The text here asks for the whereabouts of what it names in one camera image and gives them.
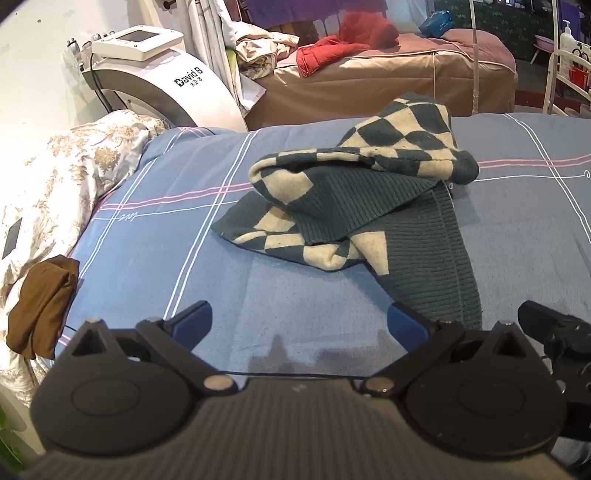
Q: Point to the white pump bottle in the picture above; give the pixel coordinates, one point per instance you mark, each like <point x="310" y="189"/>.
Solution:
<point x="569" y="44"/>

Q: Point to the brown folded cloth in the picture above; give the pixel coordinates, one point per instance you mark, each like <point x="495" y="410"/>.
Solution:
<point x="41" y="304"/>

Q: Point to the dark green patterned curtain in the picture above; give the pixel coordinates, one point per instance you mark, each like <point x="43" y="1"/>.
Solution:
<point x="508" y="23"/>

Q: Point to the red fleece garment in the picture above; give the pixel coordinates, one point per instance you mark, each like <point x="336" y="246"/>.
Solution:
<point x="369" y="27"/>

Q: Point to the purple hanging cloth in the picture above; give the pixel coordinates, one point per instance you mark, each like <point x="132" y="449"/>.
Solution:
<point x="314" y="9"/>

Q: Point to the white hanging cloth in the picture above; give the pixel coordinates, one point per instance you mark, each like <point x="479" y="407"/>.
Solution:
<point x="217" y="46"/>

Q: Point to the crumpled beige cloth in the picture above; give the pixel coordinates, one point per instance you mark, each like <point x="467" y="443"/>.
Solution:
<point x="263" y="53"/>

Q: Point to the red padded jacket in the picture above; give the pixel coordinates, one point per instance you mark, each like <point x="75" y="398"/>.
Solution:
<point x="323" y="53"/>

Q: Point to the blue bag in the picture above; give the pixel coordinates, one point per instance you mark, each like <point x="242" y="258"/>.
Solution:
<point x="436" y="24"/>

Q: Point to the blue striped blanket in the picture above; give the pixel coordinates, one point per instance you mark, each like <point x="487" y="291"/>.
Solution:
<point x="517" y="230"/>

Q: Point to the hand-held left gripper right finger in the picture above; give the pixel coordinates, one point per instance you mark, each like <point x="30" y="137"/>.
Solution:
<point x="406" y="325"/>

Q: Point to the white metal cart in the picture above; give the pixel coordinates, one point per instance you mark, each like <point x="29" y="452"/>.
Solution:
<point x="554" y="78"/>

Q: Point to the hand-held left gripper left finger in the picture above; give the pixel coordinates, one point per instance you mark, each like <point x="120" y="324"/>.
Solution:
<point x="193" y="318"/>

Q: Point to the floral beige quilt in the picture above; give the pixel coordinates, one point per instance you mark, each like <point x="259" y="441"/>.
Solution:
<point x="51" y="184"/>

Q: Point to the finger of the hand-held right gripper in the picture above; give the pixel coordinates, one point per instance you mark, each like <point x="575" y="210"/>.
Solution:
<point x="538" y="316"/>

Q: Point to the pink basin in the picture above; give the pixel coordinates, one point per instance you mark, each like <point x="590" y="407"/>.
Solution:
<point x="545" y="41"/>

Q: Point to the white beauty machine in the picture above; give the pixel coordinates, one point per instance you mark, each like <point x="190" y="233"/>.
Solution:
<point x="184" y="87"/>

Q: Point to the beige massage bed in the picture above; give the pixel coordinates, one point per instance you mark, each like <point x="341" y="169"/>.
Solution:
<point x="378" y="87"/>

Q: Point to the green and cream checkered sweater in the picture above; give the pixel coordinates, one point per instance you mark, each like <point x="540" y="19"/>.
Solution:
<point x="369" y="203"/>

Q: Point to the black phone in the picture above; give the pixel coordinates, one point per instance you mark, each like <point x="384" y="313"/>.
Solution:
<point x="12" y="237"/>

